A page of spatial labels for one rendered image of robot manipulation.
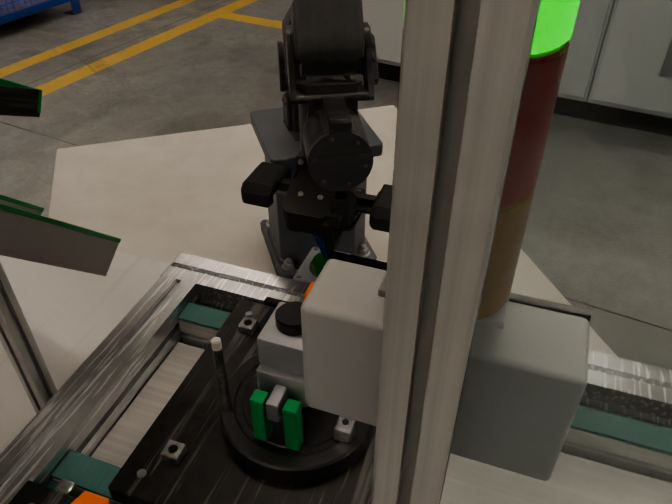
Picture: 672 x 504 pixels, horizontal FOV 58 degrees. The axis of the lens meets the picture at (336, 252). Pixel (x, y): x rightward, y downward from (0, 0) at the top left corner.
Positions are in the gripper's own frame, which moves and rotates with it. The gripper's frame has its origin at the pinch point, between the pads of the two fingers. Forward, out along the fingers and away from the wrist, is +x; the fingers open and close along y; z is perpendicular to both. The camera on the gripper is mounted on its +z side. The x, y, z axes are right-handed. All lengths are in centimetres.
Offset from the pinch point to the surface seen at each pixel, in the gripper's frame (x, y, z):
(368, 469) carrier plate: 4.0, 12.4, 24.7
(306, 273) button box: 5.2, -2.2, 1.8
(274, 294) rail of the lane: 5.1, -4.3, 6.4
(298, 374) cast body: -4.5, 6.1, 23.8
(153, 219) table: 15.5, -35.4, -13.9
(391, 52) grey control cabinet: 85, -65, -287
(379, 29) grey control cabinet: 73, -73, -288
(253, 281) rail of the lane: 5.2, -7.6, 5.1
